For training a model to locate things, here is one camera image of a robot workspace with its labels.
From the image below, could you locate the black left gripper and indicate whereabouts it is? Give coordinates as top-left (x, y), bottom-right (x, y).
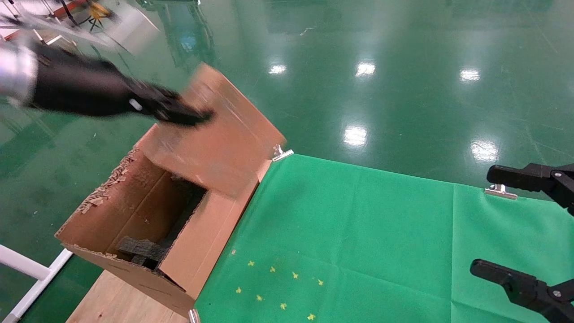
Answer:
top-left (27, 44), bottom-right (214, 127)

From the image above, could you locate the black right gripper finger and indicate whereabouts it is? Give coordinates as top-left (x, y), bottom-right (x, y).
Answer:
top-left (487, 163), bottom-right (574, 216)
top-left (470, 259), bottom-right (574, 323)

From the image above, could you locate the large open cardboard carton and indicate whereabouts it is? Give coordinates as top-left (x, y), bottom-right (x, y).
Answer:
top-left (55, 146), bottom-right (273, 318)

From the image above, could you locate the black foam block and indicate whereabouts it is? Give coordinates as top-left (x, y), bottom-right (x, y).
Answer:
top-left (117, 236), bottom-right (174, 271)

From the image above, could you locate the green cloth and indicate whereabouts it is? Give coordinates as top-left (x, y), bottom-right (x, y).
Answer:
top-left (194, 154), bottom-right (574, 323)

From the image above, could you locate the white metal frame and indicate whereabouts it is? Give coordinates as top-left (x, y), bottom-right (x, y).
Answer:
top-left (0, 244), bottom-right (74, 323)

